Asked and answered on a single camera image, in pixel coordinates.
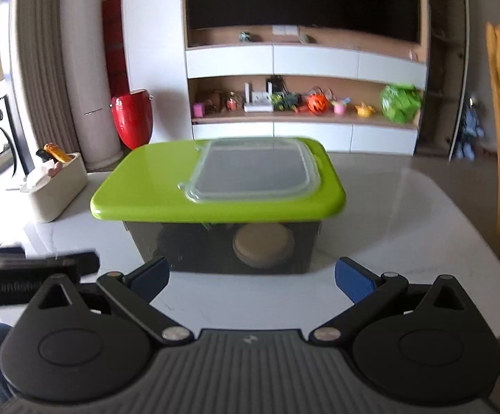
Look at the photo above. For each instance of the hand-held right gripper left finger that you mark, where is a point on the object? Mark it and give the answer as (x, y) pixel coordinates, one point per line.
(151, 277)

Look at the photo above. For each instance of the clear plastic lid flap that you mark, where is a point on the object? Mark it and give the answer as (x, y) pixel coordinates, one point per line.
(250, 168)

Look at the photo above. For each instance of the red vase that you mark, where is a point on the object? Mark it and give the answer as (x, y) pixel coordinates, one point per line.
(132, 116)

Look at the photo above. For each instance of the green toy tractor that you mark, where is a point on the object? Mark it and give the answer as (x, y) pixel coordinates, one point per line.
(285, 101)

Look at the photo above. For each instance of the white and wood wall cabinet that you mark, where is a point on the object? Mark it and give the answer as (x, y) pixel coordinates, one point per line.
(314, 60)

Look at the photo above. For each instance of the pink small toy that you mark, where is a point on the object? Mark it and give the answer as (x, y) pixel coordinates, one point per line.
(199, 110)

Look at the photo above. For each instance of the white router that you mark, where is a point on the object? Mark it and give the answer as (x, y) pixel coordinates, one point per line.
(258, 102)

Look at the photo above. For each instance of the beige curtain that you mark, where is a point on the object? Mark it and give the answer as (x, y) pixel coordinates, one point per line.
(38, 51)

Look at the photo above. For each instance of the brown small toy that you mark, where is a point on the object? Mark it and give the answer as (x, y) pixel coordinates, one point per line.
(216, 100)

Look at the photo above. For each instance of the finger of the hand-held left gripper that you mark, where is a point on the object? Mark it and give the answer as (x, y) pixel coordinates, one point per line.
(87, 263)

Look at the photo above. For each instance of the transparent grey storage box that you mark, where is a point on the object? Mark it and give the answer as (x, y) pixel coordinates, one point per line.
(198, 246)

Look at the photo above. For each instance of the black remote control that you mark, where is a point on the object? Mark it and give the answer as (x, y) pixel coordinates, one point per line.
(45, 155)

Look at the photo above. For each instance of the beige desktop organizer box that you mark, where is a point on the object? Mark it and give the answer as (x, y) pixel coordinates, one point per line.
(55, 194)

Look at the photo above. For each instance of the orange pumpkin basket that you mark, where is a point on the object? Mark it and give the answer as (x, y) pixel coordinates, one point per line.
(317, 104)

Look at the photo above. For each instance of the blue plush doll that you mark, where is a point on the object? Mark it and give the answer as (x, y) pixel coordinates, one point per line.
(471, 127)

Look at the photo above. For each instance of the white marble desktop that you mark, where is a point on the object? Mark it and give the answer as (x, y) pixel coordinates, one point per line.
(405, 224)

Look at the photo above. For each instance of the red wall panel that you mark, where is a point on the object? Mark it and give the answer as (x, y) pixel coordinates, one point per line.
(114, 43)

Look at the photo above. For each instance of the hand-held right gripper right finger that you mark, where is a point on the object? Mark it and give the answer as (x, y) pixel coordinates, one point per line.
(355, 280)

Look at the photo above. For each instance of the pink toy cup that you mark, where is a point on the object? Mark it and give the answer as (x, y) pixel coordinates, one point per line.
(339, 108)

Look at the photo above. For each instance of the small green toy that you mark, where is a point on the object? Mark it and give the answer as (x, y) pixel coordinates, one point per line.
(245, 37)

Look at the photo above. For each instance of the white wall socket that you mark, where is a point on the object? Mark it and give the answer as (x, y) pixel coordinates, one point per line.
(285, 30)

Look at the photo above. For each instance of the green storage box lid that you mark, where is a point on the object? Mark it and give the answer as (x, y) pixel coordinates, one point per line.
(146, 185)

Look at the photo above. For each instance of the white standing air conditioner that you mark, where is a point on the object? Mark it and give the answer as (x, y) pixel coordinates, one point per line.
(92, 60)

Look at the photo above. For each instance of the small figurine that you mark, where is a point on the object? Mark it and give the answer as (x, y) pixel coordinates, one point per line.
(232, 101)

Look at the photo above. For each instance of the beige round disc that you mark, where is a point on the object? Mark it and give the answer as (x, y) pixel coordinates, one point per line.
(263, 246)

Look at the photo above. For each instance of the white tissue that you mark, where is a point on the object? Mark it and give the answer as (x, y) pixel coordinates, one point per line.
(38, 179)

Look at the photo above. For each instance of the yellow small toy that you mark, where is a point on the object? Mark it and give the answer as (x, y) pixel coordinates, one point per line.
(365, 110)

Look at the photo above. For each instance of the brown side shelf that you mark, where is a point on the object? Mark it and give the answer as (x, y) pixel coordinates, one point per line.
(444, 51)

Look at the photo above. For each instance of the yellow orange tube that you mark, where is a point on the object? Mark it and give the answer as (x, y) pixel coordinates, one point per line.
(58, 152)

